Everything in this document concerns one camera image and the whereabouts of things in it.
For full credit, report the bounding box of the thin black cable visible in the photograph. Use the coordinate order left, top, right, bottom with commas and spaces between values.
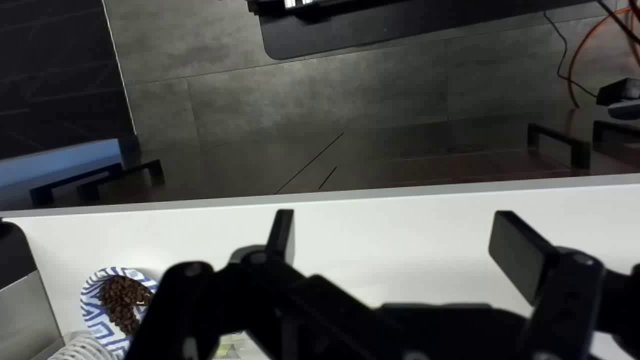
542, 8, 601, 100

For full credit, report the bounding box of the brown coffee beans pile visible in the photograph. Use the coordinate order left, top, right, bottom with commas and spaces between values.
98, 275, 155, 336

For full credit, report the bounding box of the clear plastic container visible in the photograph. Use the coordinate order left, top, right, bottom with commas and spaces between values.
215, 331, 260, 360

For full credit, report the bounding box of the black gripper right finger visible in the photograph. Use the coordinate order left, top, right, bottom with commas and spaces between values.
487, 208, 640, 360

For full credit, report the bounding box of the grey black countertop appliance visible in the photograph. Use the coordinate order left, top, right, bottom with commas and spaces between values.
0, 221, 65, 360

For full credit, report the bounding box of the patterned paper cup stack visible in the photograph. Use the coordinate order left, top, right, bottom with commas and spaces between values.
47, 329, 112, 360

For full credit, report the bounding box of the small black box device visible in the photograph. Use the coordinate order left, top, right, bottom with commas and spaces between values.
594, 77, 640, 123

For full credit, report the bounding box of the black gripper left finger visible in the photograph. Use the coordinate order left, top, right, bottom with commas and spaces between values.
126, 208, 383, 360

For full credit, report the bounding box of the black bar cabinet handle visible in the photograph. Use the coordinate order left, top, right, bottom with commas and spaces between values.
28, 162, 126, 211
77, 159, 165, 201
525, 123, 592, 171

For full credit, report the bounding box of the thin red cable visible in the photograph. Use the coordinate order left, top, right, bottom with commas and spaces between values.
564, 4, 640, 110

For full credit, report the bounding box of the blue patterned bowl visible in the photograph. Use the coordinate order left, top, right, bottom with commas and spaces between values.
77, 265, 161, 360

